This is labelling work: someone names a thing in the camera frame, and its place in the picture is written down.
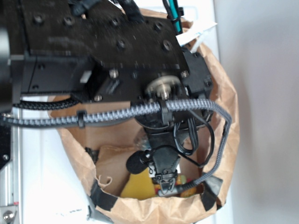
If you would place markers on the yellow sponge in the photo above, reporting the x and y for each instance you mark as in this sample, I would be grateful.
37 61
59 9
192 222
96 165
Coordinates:
139 186

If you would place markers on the brown paper bag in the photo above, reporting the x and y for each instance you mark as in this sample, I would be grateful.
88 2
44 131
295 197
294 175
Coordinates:
98 156

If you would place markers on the aluminium frame rail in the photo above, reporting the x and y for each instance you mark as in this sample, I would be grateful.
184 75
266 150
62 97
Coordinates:
10 168

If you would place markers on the silver corner bracket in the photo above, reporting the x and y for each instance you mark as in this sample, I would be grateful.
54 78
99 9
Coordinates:
9 214

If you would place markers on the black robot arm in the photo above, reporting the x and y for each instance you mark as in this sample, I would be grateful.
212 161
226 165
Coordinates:
66 63

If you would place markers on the multicoloured rope toy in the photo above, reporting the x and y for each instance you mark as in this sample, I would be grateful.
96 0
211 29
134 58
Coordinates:
180 186

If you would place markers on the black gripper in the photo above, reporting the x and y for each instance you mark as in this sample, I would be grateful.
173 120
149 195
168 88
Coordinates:
163 160

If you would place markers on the black microphone foam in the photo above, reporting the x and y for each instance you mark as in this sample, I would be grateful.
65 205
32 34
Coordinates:
137 162

